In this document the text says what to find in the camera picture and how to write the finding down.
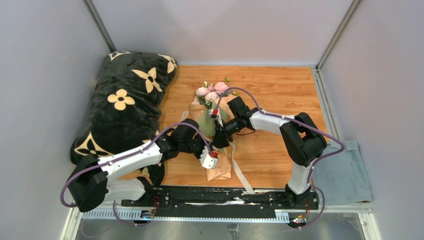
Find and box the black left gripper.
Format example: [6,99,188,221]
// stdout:
[180,134,213,160]

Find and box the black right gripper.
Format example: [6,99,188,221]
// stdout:
[213,116,243,151]

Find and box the white gold-lettered ribbon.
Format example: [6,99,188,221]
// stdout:
[180,110,256,195]

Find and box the green and peach wrapping paper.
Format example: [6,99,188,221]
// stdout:
[189,95,235,182]

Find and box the pink fake flower bouquet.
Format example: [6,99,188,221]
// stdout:
[191,76,238,109]

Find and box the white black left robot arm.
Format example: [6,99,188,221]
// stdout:
[60,118,218,213]

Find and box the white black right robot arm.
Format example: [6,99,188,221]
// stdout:
[212,96,327,209]

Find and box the black floral plush blanket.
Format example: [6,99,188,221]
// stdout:
[70,51,177,166]

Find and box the blue denim tote bag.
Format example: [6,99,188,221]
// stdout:
[312,140,373,206]

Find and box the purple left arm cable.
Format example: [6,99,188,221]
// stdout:
[59,122,213,227]

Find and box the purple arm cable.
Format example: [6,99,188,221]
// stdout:
[59,122,213,227]
[214,87,345,229]

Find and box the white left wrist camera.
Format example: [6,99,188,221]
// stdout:
[198,146,219,169]

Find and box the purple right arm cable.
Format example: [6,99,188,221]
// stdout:
[214,87,345,229]

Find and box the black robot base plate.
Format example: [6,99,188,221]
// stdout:
[120,186,319,219]

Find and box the aluminium front frame rail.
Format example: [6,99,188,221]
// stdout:
[61,186,381,240]

